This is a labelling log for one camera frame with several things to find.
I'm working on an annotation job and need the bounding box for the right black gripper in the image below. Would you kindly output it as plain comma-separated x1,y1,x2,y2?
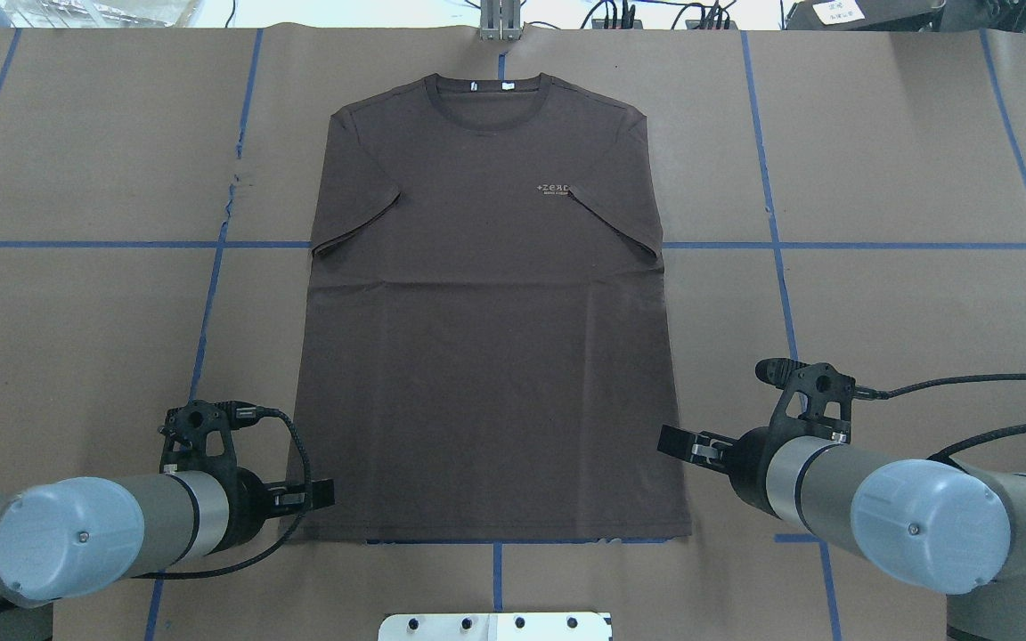
658,426,780,518

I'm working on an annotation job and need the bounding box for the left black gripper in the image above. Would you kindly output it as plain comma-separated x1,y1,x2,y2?
224,467,336,544

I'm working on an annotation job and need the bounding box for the dark brown t-shirt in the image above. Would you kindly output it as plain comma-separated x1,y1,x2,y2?
295,74,692,543

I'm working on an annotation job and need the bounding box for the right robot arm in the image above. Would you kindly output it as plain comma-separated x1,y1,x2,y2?
658,426,1026,640

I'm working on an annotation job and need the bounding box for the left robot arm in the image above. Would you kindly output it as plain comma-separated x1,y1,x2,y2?
0,471,336,640

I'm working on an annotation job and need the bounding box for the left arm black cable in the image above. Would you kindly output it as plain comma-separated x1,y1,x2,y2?
134,405,314,580

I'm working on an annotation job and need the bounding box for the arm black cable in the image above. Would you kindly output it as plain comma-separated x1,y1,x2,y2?
851,374,1026,464
134,405,314,580

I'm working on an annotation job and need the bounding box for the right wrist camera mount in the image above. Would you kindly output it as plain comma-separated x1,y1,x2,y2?
754,358,858,443

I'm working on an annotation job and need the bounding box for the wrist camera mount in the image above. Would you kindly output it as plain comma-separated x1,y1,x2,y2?
159,399,259,491
754,358,858,443

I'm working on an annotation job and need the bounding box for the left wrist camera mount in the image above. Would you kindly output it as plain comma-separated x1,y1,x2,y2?
159,399,259,491

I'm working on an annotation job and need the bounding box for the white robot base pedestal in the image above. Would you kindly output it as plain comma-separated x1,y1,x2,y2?
377,610,615,640

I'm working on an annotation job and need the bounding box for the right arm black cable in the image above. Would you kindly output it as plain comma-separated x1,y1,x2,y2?
851,374,1026,464

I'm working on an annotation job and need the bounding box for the aluminium frame post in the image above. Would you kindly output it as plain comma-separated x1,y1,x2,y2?
473,0,524,41

